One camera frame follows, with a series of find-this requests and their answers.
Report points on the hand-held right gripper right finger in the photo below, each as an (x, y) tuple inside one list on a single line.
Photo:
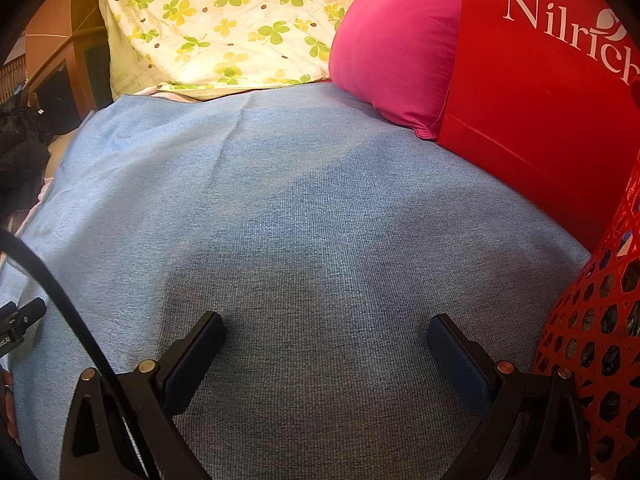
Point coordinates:
[(460, 365)]

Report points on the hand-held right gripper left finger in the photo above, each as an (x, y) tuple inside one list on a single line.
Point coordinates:
[(192, 360)]

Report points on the red mesh basket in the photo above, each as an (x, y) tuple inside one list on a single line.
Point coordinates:
[(620, 240)]

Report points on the person's left hand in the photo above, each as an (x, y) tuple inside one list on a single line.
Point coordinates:
[(7, 410)]

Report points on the black clothing pile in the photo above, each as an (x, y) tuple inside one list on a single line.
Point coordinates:
[(20, 160)]

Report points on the blue blanket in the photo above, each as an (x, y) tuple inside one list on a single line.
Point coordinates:
[(300, 235)]

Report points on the beige mattress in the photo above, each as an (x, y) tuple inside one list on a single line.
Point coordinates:
[(60, 155)]

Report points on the dark wooden partition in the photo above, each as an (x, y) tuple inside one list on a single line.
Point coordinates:
[(60, 90)]

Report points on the red shopping bag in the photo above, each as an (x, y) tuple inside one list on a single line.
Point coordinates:
[(525, 110)]

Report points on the wooden handrail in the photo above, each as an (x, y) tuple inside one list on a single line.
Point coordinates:
[(60, 52)]

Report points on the pink pillow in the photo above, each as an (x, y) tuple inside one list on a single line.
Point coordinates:
[(395, 50)]

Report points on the wooden cabinet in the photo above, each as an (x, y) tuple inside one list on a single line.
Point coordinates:
[(75, 0)]

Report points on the clover print quilt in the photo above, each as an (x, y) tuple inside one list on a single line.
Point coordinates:
[(225, 20)]

